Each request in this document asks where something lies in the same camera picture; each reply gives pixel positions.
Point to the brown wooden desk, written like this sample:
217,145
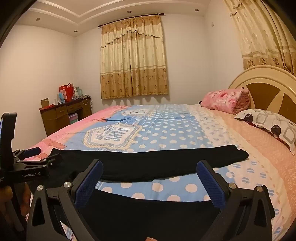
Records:
53,120

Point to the person's left hand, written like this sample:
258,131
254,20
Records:
5,193

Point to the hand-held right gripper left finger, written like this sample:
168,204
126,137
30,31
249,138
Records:
89,183

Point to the red gift bag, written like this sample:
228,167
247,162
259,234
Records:
66,92

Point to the beige floral bedside curtain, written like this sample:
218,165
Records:
259,34

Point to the flat red box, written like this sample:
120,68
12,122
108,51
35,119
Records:
47,107

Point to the pastel storage box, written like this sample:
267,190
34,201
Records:
73,118

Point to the pink folded blanket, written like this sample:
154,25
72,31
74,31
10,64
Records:
222,99

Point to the peach bed sheet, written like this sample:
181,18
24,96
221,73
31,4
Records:
266,150

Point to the beige patterned window curtain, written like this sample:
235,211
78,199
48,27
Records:
134,58

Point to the blue polka dot quilt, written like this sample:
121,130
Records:
166,129

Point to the black pants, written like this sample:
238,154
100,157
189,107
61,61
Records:
138,166

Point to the pale paper bags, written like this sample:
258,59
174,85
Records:
77,91

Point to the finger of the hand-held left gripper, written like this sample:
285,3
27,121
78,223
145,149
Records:
32,151
54,159

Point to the cream and brown headboard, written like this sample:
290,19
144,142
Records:
261,74

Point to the brown cardboard box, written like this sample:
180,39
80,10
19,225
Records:
44,103

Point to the white pillow with dark circles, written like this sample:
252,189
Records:
266,120

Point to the blue packets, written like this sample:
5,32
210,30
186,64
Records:
61,97

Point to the dark curtain rod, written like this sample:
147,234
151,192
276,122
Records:
160,14

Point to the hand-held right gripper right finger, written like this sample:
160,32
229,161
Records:
212,185

